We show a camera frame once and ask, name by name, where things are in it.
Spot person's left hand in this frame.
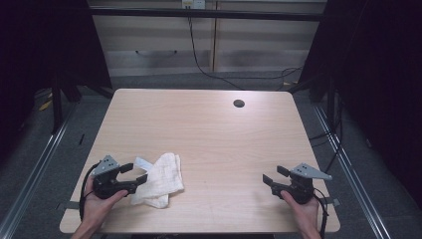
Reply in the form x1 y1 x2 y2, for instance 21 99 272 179
82 177 129 230

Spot black horizontal bar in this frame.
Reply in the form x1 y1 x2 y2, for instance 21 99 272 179
89 7 323 22

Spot left hand-held gripper cable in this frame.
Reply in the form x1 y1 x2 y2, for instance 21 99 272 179
78 161 102 222

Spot long black outlet cable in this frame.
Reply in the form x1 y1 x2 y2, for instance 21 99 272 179
186 7 283 92

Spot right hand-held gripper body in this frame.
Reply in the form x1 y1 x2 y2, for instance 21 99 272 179
271 162 333 204

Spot white power outlet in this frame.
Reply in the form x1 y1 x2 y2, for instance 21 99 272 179
180 0 207 10

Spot grey table bracket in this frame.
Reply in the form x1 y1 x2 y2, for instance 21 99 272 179
318 196 341 207
55 200 82 211

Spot metal floor rail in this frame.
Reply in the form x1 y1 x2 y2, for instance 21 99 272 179
0 105 78 239
313 105 393 239

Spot hand-held gripper cable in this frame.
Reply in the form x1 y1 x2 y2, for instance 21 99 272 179
78 161 102 222
313 188 330 239

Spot black cables beside rail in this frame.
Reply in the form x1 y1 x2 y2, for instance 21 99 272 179
308 96 344 174

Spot person's right hand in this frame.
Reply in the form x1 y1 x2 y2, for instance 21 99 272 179
280 190 321 232

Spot black metal stand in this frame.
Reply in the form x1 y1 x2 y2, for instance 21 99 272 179
50 75 65 134

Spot yellow tape strip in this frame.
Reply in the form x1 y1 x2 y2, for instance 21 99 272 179
38 99 54 113

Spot right hand-held gripper cable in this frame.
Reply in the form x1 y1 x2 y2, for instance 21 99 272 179
313 188 330 239

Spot white cloth with pink print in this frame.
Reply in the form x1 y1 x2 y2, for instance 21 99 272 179
129 152 185 210

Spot black floor cable tangle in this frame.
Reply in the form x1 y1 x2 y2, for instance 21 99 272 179
277 65 304 93

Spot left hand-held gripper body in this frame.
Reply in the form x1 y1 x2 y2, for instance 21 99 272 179
91 154 138 200

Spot black curtain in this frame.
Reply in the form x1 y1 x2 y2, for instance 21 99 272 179
298 0 422 208
0 0 112 163

